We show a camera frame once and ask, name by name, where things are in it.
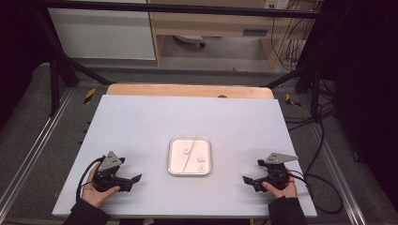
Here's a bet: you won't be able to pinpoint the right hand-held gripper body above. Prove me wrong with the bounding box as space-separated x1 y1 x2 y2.
256 152 299 192

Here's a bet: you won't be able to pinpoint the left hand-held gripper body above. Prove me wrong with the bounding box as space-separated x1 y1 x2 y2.
92 150 132 193

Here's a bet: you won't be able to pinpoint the square white metal-rimmed tray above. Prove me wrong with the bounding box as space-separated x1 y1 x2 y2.
167 135 212 176

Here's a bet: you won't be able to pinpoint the thin wooden skewer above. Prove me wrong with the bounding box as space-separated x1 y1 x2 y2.
182 136 197 173

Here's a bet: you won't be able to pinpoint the person's right hand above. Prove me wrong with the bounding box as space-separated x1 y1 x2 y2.
262 176 299 200

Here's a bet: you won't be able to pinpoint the person's left hand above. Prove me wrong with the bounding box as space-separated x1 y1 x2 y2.
82 162 121 209

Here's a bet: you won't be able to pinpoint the yellow black tape marker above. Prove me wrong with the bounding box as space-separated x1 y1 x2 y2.
83 87 97 105
284 93 302 108

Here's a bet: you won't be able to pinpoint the black metal stand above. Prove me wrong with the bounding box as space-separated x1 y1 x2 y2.
31 6 116 117
265 8 324 121

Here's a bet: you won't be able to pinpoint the light wooden table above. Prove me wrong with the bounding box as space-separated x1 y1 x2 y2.
105 82 275 100

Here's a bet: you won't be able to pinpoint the dark curtain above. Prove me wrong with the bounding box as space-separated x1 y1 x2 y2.
0 0 53 128
320 0 398 203

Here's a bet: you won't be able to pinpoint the white cabinet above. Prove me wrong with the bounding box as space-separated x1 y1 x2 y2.
48 7 157 61

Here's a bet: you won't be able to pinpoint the white office chair base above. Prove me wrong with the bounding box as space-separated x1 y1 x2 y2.
173 34 207 49

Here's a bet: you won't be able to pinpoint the light wooden desk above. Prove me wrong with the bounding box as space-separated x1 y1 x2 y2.
146 0 324 68

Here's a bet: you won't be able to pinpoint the white power strip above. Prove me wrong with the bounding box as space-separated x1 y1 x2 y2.
264 0 290 10

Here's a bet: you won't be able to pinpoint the black metal crossbar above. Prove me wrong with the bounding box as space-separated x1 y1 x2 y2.
38 0 321 20

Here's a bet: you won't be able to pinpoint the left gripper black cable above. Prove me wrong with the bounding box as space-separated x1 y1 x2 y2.
75 156 106 203

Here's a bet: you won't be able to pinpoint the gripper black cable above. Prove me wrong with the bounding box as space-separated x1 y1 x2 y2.
287 170 344 216
75 156 106 203

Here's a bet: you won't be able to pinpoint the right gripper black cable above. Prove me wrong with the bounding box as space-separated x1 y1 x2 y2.
287 170 344 216

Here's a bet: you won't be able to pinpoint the aluminium floor rail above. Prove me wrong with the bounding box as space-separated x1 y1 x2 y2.
312 123 368 225
0 88 75 218

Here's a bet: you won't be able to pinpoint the black floor cables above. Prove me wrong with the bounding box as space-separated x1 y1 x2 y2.
283 79 338 132

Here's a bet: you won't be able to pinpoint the hanging black cables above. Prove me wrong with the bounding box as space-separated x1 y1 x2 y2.
269 8 310 72

